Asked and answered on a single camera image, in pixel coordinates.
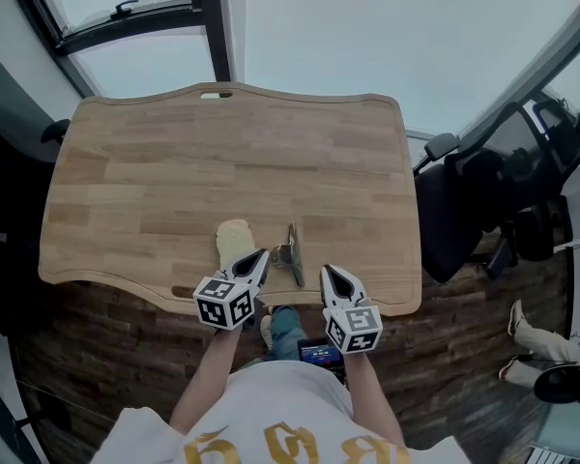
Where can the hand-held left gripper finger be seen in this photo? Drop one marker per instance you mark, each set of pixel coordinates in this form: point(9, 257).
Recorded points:
point(244, 258)
point(262, 271)

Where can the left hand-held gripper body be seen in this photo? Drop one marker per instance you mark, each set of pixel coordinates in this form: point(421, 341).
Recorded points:
point(222, 302)

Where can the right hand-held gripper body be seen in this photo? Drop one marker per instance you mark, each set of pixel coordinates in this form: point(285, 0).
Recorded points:
point(355, 327)

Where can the grey metal object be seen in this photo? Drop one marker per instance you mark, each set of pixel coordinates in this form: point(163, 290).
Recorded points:
point(294, 254)

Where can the person's left forearm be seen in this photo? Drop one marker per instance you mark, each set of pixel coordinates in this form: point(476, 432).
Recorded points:
point(212, 370)

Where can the person's right forearm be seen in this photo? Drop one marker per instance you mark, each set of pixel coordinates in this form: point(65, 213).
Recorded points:
point(367, 394)

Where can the pale yellow bread slice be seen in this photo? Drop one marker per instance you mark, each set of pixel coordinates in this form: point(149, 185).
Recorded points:
point(234, 242)

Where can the black device with lit screen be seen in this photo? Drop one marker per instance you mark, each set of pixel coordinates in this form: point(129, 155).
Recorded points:
point(320, 353)

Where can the person's pale shoe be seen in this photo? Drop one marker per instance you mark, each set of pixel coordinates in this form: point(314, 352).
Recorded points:
point(266, 331)

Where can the person's leg in blue jeans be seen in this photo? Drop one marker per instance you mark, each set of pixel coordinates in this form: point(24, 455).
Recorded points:
point(286, 331)

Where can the white shirt with gold print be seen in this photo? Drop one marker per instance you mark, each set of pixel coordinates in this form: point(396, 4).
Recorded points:
point(280, 414)

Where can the black mesh office chair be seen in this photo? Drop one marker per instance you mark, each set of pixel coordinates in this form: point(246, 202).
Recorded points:
point(488, 186)

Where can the dark window frame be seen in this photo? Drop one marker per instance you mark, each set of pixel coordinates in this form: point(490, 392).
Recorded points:
point(125, 34)

